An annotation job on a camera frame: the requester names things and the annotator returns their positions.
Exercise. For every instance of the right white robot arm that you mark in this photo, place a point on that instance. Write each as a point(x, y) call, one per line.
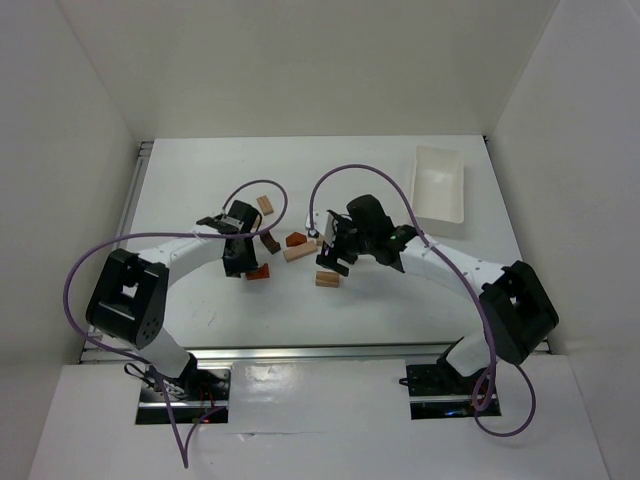
point(517, 312)

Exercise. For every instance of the reddish brown wedge block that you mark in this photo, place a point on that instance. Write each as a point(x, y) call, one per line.
point(295, 239)

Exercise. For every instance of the orange arch block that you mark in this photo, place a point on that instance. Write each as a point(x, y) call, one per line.
point(263, 272)

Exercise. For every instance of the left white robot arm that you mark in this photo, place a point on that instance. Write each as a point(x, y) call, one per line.
point(129, 300)

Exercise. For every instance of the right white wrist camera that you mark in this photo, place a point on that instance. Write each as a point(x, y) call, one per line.
point(315, 224)

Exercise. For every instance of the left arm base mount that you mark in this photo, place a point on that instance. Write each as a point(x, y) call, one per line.
point(208, 400)

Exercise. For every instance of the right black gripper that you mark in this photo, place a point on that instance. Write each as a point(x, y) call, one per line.
point(335, 253)

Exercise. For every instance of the striped light wood block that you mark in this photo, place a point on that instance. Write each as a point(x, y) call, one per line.
point(327, 279)

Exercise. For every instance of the light wood block far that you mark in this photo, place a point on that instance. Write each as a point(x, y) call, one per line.
point(265, 205)

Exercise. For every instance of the aluminium left rail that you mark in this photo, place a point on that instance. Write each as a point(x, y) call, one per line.
point(132, 198)

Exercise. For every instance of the aluminium rail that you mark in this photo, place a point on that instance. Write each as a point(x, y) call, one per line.
point(132, 198)
point(321, 352)

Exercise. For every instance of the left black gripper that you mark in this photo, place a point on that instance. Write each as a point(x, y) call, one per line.
point(238, 257)

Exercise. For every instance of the long light wood block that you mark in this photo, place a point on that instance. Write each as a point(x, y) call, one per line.
point(297, 252)

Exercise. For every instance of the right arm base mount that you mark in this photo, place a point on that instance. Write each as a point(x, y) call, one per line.
point(437, 393)

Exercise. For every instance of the white plastic bin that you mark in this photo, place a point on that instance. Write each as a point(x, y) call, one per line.
point(437, 190)

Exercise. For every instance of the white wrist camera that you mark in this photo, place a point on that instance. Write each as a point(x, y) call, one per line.
point(228, 221)
point(315, 224)

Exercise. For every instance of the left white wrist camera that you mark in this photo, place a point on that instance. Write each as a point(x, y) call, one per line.
point(228, 221)

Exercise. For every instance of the dark brown notched block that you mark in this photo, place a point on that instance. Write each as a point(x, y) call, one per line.
point(270, 243)

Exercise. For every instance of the aluminium front rail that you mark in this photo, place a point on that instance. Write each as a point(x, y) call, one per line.
point(321, 352)

